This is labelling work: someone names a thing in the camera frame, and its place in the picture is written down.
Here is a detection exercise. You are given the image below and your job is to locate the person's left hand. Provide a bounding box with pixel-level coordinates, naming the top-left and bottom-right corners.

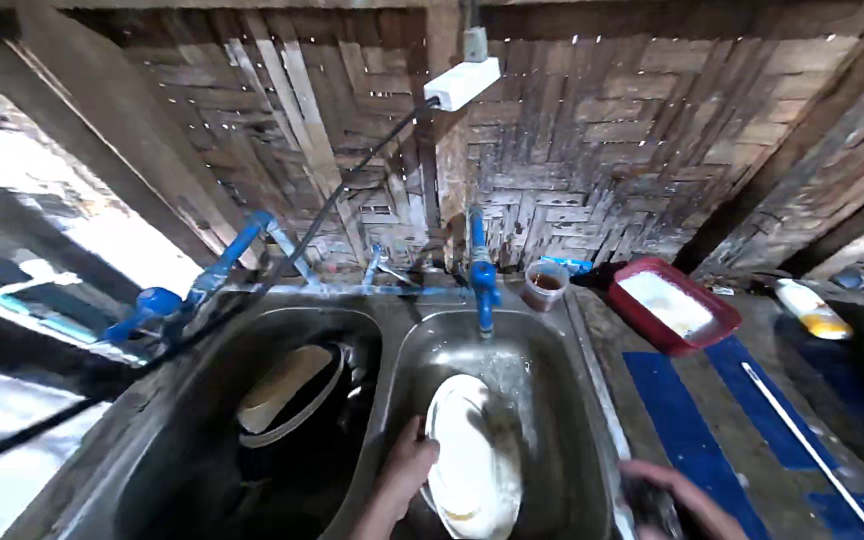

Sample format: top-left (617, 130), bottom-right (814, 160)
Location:
top-left (378, 415), bottom-right (441, 522)

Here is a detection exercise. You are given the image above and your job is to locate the person's right hand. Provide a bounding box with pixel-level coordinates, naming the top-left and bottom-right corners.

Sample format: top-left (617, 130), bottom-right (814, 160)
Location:
top-left (618, 459), bottom-right (726, 540)

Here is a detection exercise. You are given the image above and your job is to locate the dark scrubbing pad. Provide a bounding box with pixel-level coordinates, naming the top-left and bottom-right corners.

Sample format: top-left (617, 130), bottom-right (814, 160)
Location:
top-left (621, 475), bottom-right (682, 538)

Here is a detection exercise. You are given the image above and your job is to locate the white oval dish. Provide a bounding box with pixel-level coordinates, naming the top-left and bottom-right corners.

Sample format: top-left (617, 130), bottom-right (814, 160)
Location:
top-left (424, 374), bottom-right (524, 540)

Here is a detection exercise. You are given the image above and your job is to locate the person's left forearm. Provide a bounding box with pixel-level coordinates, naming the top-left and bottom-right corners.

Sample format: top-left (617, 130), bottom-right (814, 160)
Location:
top-left (349, 493), bottom-right (408, 540)

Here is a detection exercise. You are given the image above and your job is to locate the person's right forearm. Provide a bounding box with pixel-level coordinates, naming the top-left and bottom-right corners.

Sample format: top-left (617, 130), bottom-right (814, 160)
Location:
top-left (714, 514), bottom-right (750, 540)

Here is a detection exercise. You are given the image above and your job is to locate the stainless steel double sink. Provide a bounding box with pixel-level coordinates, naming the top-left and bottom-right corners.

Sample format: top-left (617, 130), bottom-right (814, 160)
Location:
top-left (49, 282), bottom-right (637, 540)

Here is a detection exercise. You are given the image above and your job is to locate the blue striped mat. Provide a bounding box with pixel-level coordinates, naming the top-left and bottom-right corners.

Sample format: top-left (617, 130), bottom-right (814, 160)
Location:
top-left (621, 334), bottom-right (864, 540)

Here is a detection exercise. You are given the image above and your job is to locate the dark bowl with light rim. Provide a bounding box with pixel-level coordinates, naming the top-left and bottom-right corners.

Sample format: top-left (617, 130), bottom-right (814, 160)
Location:
top-left (237, 342), bottom-right (353, 450)

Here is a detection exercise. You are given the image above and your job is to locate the tan oval object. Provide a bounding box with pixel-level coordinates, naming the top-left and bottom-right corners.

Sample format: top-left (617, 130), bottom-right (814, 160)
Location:
top-left (237, 344), bottom-right (334, 436)

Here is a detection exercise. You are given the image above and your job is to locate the thin white stick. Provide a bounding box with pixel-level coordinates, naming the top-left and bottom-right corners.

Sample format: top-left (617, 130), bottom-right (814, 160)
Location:
top-left (741, 362), bottom-right (864, 540)

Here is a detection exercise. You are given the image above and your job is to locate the blue faucet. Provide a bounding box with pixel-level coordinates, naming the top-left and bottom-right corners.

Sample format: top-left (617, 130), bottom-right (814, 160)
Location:
top-left (469, 207), bottom-right (503, 340)

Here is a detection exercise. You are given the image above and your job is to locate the red plastic basin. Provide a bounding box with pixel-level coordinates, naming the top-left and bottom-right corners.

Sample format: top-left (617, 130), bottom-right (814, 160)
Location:
top-left (606, 257), bottom-right (743, 358)

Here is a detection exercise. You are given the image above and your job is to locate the small blue pipe fitting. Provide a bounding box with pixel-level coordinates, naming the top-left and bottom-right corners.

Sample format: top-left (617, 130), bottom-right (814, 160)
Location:
top-left (363, 244), bottom-right (420, 294)

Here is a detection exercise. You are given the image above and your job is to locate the clear cup with brown liquid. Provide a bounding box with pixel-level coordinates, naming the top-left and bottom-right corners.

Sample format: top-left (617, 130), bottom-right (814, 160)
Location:
top-left (522, 258), bottom-right (570, 313)

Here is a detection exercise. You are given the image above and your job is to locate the light blue packet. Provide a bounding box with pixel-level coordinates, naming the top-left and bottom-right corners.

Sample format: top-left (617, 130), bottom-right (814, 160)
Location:
top-left (540, 256), bottom-right (594, 277)

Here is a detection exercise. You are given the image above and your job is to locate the white bottle with yellow end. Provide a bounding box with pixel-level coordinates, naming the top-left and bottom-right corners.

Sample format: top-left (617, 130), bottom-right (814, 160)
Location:
top-left (774, 278), bottom-right (854, 342)

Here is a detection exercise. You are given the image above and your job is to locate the blue pipe with valve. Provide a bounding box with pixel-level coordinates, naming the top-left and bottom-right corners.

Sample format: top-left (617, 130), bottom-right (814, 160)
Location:
top-left (103, 210), bottom-right (322, 348)

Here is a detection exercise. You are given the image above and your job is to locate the white power outlet box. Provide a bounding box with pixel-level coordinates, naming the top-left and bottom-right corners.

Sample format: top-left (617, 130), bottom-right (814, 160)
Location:
top-left (423, 57), bottom-right (502, 113)

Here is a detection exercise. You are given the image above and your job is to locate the grey plug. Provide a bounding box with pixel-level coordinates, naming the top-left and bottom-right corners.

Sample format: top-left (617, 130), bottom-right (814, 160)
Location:
top-left (463, 27), bottom-right (489, 63)

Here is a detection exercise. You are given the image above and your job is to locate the black cable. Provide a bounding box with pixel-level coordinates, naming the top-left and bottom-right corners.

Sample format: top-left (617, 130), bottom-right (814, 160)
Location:
top-left (0, 96), bottom-right (441, 480)

